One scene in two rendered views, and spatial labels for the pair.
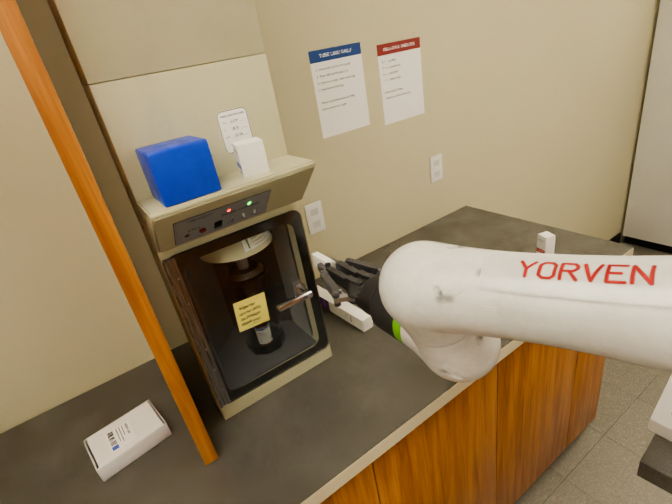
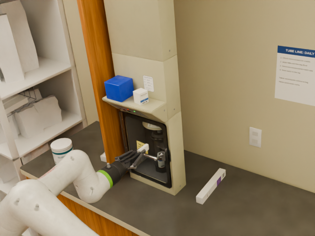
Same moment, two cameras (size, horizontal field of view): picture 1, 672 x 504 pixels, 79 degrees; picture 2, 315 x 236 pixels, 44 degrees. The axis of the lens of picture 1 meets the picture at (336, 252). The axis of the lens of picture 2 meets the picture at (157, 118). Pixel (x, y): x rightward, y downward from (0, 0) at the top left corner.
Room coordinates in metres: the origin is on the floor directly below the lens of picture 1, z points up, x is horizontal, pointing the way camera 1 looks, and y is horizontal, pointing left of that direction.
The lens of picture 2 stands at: (0.29, -1.47, 2.32)
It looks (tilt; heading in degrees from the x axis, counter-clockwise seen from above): 29 degrees down; 70
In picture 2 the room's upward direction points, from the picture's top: 6 degrees counter-clockwise
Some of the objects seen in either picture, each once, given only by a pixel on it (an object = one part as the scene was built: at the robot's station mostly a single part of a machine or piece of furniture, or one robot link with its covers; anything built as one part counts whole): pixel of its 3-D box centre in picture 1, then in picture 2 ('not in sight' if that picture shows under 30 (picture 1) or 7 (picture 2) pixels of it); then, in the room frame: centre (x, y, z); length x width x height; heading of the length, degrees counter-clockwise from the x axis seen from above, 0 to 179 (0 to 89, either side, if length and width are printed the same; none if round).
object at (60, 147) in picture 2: not in sight; (63, 153); (0.42, 0.69, 1.01); 0.13 x 0.13 x 0.15
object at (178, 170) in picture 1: (178, 169); (119, 88); (0.73, 0.24, 1.55); 0.10 x 0.10 x 0.09; 30
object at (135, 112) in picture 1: (223, 241); (159, 117); (0.93, 0.26, 1.32); 0.32 x 0.25 x 0.77; 120
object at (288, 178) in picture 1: (236, 205); (134, 108); (0.77, 0.17, 1.46); 0.32 x 0.11 x 0.10; 120
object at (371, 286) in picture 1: (372, 291); (121, 166); (0.61, -0.05, 1.31); 0.09 x 0.08 x 0.07; 30
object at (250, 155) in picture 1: (250, 156); (140, 96); (0.79, 0.13, 1.54); 0.05 x 0.05 x 0.06; 18
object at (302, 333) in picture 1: (260, 309); (146, 150); (0.81, 0.20, 1.19); 0.30 x 0.01 x 0.40; 119
